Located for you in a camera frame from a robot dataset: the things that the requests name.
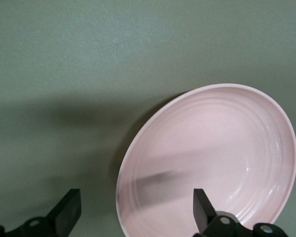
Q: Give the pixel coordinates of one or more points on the pink shallow plate bowl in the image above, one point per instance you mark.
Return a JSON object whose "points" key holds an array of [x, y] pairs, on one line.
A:
{"points": [[212, 148]]}

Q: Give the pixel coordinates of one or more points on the brown table cover sheet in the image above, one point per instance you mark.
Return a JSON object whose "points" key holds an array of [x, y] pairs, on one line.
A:
{"points": [[88, 61]]}

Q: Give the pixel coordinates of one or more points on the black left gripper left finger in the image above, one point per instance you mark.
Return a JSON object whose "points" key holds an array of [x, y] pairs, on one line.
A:
{"points": [[59, 219]]}

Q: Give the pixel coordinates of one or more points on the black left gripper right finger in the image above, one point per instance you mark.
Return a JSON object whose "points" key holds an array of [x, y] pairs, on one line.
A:
{"points": [[207, 219]]}

